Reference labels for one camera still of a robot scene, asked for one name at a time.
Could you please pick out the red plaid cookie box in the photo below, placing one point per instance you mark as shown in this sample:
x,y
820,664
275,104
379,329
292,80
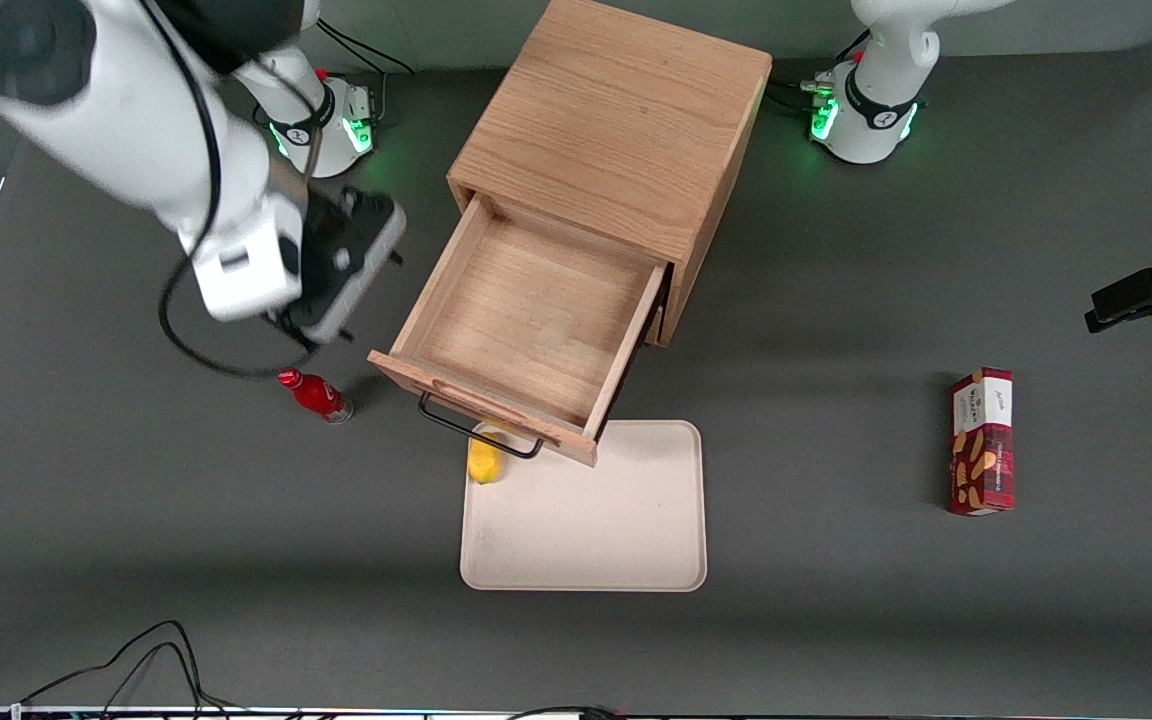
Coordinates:
x,y
982,450

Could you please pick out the yellow lemon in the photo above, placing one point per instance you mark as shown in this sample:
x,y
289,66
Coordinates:
x,y
484,468

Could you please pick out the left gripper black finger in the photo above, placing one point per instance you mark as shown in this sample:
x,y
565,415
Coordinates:
x,y
1126,300

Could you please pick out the beige plastic tray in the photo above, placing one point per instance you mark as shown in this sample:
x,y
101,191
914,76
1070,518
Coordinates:
x,y
596,520

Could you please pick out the oak wooden drawer cabinet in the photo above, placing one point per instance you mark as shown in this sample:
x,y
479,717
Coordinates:
x,y
616,120

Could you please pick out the small red bottle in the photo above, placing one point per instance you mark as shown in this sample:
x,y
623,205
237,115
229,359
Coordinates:
x,y
316,394

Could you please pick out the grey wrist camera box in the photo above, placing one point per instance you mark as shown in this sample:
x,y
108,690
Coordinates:
x,y
371,285

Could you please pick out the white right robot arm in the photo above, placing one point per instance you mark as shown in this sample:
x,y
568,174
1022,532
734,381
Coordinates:
x,y
136,130

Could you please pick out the wooden drawer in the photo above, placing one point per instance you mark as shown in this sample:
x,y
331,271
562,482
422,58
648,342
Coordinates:
x,y
526,320
653,330

